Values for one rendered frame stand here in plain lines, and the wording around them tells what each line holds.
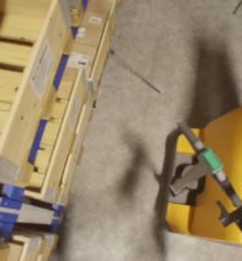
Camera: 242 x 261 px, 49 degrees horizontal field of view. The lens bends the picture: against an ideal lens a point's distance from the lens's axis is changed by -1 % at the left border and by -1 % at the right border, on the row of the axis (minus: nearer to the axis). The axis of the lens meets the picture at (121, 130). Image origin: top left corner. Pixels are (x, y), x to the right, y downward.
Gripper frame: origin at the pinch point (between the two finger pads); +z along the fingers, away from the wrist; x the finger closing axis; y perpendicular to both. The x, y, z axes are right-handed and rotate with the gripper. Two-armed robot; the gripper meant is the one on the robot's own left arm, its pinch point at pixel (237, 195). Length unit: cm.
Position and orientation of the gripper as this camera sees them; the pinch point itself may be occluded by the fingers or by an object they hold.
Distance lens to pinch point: 101.8
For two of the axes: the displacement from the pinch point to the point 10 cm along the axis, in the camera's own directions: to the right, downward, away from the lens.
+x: -8.2, 5.6, 0.9
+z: -0.4, -2.3, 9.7
